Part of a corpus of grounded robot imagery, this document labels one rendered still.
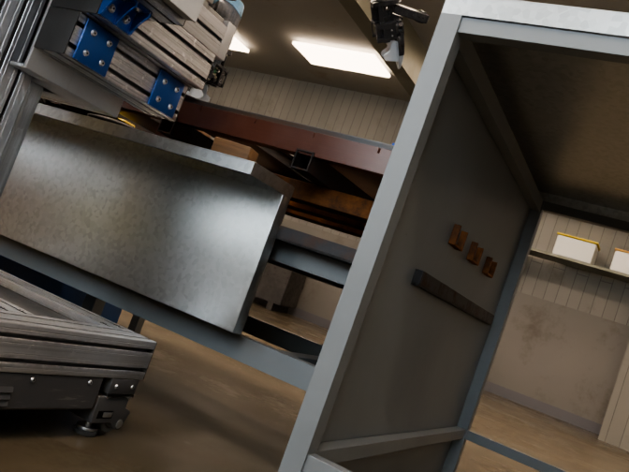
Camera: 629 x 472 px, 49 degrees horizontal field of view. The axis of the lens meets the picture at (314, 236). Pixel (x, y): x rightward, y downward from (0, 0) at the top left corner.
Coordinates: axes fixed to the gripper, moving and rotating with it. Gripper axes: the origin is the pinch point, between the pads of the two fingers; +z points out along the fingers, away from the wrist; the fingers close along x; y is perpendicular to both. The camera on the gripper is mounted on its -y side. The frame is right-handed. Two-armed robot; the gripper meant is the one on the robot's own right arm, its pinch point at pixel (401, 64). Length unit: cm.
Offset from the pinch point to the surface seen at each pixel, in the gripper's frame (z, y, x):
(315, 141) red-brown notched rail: 0, 33, 44
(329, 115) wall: 333, -64, -771
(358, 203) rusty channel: 18, 25, 46
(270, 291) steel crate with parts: 466, 73, -543
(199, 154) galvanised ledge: -6, 60, 52
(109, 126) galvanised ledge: -10, 82, 32
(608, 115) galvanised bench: -2, -31, 65
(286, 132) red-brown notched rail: -2, 39, 38
